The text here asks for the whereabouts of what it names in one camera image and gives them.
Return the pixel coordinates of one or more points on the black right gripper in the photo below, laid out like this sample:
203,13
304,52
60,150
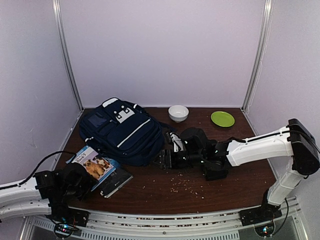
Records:
166,155

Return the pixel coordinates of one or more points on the navy blue student backpack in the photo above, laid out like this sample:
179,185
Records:
123,131

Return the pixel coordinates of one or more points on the black leather case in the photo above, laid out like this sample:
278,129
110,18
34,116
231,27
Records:
212,174

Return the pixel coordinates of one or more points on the black notebook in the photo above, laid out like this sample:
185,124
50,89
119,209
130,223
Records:
114,182

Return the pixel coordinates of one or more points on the blue illustrated book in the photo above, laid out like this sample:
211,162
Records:
96,165

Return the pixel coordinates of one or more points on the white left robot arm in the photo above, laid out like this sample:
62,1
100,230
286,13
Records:
46,193

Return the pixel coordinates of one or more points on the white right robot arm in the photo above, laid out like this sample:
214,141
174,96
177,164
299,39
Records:
192,147

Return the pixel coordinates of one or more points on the white ceramic bowl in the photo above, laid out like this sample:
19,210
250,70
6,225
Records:
178,113

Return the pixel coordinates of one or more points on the green plate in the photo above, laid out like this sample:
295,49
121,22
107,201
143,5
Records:
222,119

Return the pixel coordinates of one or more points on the front metal rail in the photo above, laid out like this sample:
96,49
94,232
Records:
219,225

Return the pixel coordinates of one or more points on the right aluminium frame post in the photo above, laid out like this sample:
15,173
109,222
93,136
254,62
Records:
261,48

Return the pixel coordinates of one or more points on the aluminium frame post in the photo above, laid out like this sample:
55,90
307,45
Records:
261,48
65,53

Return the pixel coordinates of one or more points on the left aluminium frame post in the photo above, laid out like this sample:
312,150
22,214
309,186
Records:
65,53

